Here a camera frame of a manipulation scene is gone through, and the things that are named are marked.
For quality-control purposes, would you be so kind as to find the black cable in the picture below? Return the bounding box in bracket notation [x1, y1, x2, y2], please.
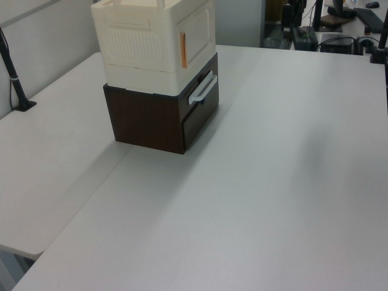
[353, 35, 378, 56]

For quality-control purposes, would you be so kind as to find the white drawer handle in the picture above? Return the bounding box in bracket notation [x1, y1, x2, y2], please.
[187, 75, 218, 105]

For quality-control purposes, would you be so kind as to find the cream plastic cabinet box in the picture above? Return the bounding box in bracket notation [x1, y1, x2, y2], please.
[90, 0, 217, 95]

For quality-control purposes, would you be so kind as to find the brown drawer with white handle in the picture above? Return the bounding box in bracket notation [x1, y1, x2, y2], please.
[178, 56, 219, 122]

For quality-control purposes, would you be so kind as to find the black box device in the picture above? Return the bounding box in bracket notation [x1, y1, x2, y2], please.
[320, 33, 356, 55]

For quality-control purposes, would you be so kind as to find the grey partition panel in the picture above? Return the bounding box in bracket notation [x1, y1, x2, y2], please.
[214, 0, 265, 48]

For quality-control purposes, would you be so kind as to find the cream cabinet door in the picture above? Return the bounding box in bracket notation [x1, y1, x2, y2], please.
[176, 6, 214, 69]

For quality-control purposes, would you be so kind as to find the black camera stand pole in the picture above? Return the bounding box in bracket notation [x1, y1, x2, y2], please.
[0, 25, 38, 113]

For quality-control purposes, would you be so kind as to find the black monitor stand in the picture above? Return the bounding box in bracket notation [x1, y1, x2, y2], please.
[313, 0, 324, 32]

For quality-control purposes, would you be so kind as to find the wire mesh bin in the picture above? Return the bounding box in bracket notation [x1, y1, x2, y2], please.
[263, 38, 289, 49]

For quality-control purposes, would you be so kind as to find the black clamp stand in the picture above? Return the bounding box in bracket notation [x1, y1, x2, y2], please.
[369, 16, 388, 65]

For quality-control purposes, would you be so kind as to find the dark brown drawer chest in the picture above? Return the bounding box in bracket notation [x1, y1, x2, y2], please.
[102, 52, 220, 156]

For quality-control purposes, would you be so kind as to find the black keyboard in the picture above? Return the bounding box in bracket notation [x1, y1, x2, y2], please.
[353, 7, 386, 33]

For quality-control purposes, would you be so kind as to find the plain brown drawer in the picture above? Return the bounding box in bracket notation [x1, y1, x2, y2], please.
[180, 102, 220, 152]

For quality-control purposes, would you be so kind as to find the orange door handle strip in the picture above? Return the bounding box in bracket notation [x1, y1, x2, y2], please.
[179, 32, 190, 69]

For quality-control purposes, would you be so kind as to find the brown wooden board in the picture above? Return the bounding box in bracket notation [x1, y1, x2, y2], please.
[320, 13, 344, 33]

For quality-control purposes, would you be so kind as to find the black device with green mark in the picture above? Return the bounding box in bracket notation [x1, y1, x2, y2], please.
[291, 26, 319, 51]

